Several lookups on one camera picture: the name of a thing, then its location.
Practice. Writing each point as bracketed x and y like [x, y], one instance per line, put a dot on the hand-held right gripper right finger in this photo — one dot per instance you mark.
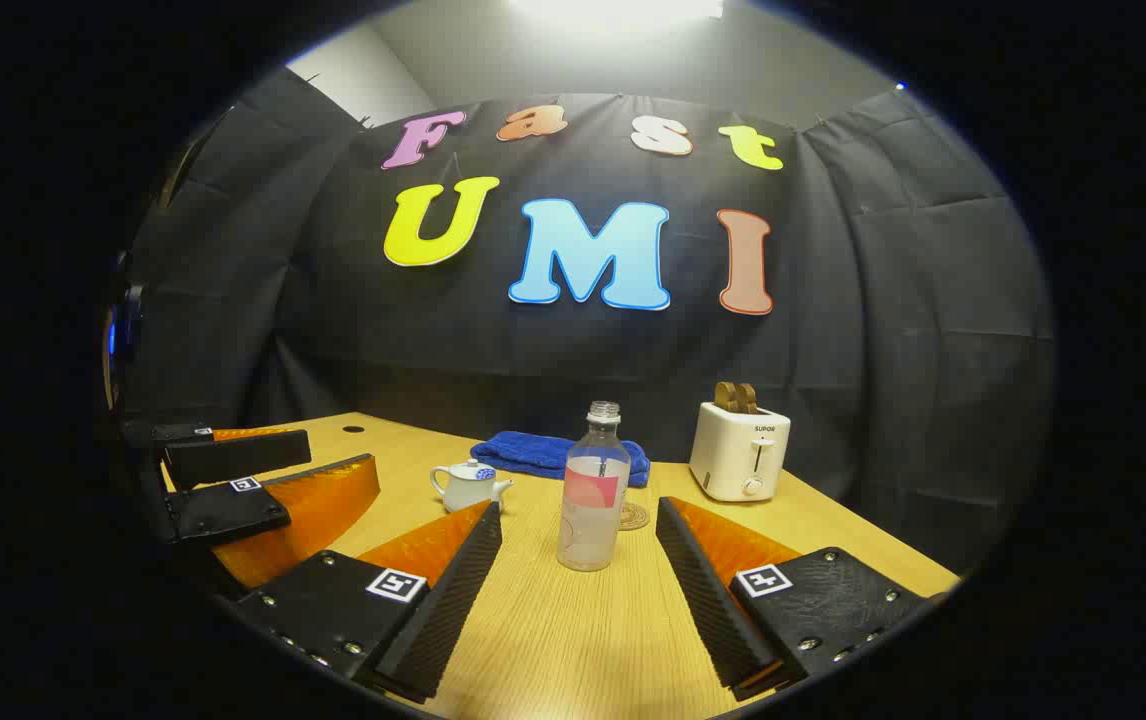
[708, 600]

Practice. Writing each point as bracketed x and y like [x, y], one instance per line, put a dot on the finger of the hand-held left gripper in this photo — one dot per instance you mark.
[233, 458]
[233, 512]

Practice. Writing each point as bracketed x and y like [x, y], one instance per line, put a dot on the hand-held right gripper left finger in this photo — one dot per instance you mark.
[453, 600]

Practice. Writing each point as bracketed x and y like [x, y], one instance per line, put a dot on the white teacup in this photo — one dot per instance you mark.
[468, 492]

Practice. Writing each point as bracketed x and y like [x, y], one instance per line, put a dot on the round wooden coaster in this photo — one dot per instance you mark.
[636, 516]

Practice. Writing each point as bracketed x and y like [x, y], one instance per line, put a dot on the white blue-patterned teacup lid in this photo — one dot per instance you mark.
[478, 472]

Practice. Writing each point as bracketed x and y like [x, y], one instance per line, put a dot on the clear plastic water bottle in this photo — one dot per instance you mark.
[591, 520]

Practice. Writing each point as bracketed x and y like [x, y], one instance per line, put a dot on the white toaster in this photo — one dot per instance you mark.
[733, 455]

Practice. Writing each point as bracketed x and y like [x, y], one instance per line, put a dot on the blue towel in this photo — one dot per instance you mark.
[533, 455]

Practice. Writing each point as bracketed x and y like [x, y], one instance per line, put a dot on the black backdrop cloth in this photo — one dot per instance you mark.
[893, 330]

